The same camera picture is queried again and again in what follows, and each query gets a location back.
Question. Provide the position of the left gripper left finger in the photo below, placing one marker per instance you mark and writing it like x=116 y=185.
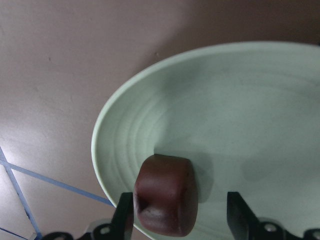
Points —
x=123 y=218

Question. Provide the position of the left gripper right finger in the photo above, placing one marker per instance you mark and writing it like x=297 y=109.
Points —
x=241 y=220

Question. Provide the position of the brown steamed bun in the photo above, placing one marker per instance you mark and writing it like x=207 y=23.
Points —
x=166 y=195

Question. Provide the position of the light green plate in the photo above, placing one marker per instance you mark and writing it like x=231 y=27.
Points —
x=246 y=114

